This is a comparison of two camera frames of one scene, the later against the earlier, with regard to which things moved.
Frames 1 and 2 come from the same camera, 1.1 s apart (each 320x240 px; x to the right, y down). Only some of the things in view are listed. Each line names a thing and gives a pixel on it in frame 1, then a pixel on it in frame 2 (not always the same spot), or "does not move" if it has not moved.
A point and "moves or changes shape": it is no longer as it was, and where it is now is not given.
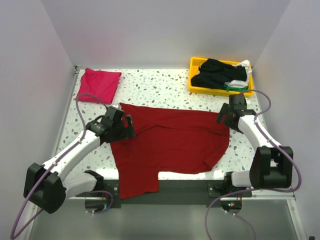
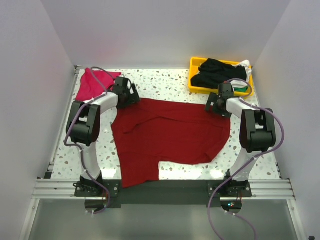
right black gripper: (225, 109) → (213, 97)
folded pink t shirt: (101, 85) does not move
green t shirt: (228, 88) does not move
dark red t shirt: (166, 140) moves or changes shape
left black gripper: (124, 134) → (131, 100)
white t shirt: (246, 64) does not move
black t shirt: (215, 73) does not move
